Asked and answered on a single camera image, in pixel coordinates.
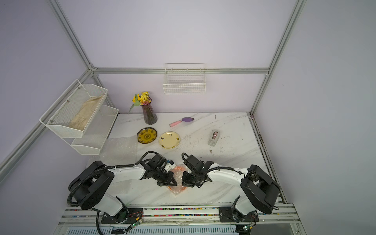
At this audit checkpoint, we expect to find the grey tape dispenser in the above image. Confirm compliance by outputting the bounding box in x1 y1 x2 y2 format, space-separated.
208 130 220 146

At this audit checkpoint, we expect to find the beige folded cloth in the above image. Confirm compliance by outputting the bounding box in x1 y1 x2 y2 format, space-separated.
69 95 103 131

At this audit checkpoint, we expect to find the white wire wall basket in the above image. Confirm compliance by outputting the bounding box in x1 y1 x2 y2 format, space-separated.
163 63 206 95

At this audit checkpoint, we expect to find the yellow flower bouquet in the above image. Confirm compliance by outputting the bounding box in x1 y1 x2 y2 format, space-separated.
129 92 151 111

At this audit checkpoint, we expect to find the left black corrugated cable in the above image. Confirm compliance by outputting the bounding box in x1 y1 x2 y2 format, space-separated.
67 150 159 235

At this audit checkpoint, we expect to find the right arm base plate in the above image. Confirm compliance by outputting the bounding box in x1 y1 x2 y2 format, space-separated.
218 207 259 223

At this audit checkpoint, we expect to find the orange plate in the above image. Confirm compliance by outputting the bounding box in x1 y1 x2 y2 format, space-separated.
168 165 189 193

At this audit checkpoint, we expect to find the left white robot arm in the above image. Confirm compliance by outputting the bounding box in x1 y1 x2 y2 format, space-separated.
67 151 177 217

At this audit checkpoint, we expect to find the dark glass vase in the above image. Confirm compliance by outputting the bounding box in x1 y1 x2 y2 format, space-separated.
142 103 158 125

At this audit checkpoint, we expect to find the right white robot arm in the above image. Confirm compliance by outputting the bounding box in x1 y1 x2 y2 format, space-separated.
181 153 281 216

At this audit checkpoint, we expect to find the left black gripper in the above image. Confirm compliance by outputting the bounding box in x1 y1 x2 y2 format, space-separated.
153 168 177 187

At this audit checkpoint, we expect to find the cream yellow plate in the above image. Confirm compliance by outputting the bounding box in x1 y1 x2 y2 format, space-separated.
158 131 181 149

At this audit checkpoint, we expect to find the white mesh upper shelf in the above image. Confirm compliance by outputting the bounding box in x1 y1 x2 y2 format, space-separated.
39 80 108 139

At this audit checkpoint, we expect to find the clear bubble wrap sheet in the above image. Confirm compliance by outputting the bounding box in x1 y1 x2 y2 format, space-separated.
166 164 190 196

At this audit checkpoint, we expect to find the dark yellow patterned plate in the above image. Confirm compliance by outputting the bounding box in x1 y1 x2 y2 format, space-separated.
137 127 158 144

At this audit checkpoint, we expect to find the aluminium mounting rail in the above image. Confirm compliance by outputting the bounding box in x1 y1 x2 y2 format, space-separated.
58 204 302 227

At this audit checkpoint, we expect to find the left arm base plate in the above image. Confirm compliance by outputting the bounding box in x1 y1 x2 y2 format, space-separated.
100 208 144 224

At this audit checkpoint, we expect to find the white mesh lower shelf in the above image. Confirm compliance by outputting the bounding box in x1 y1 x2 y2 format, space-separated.
71 105 118 155

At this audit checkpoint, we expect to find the pink purple scoop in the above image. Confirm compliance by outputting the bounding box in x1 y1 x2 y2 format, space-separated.
169 117 194 127

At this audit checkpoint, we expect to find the white mesh shelf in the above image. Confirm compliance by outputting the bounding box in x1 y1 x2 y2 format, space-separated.
71 105 118 155
39 80 108 139

